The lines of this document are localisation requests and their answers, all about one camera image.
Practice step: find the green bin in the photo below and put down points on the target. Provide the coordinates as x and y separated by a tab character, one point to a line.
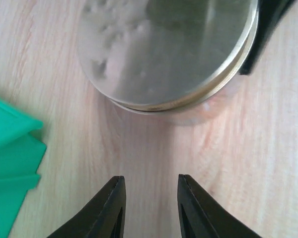
20	156

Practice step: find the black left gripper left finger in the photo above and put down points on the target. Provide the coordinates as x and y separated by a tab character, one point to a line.
102	217

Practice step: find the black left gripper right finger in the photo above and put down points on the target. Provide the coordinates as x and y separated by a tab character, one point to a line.
201	216

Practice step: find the clear plastic jar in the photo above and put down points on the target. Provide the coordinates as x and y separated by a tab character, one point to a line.
201	111

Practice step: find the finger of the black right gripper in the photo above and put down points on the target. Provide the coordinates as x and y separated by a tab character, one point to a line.
270	13

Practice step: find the white round jar lid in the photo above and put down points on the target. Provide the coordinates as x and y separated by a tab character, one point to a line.
157	55

